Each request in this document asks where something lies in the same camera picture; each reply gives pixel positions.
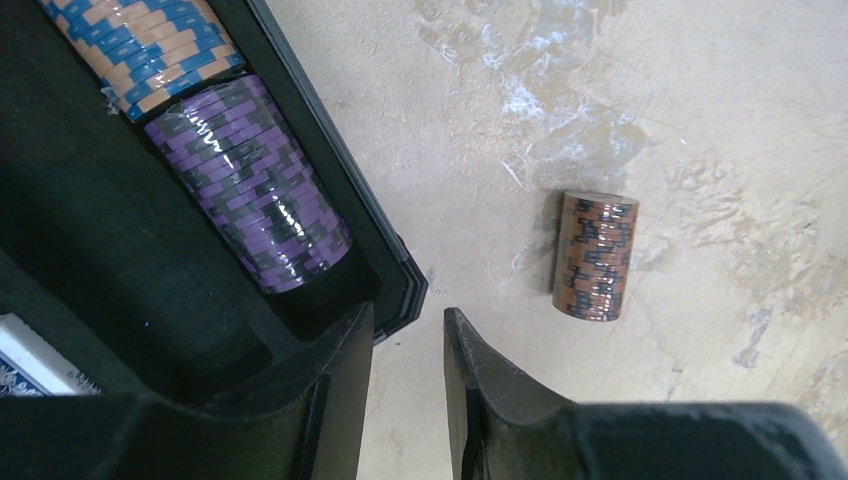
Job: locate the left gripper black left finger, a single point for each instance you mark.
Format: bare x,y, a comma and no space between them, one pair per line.
301,419

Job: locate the black poker set case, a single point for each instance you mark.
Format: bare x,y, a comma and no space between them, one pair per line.
105,252

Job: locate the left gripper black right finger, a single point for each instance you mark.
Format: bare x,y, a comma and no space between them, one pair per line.
504,424

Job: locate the blue orange chip stack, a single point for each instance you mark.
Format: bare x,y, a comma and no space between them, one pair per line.
147,53

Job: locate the brown poker chip stack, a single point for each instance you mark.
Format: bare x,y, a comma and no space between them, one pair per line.
594,248

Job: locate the purple poker chip stack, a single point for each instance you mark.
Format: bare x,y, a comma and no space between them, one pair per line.
237,156

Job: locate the card deck lower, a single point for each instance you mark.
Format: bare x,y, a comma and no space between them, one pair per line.
31,367

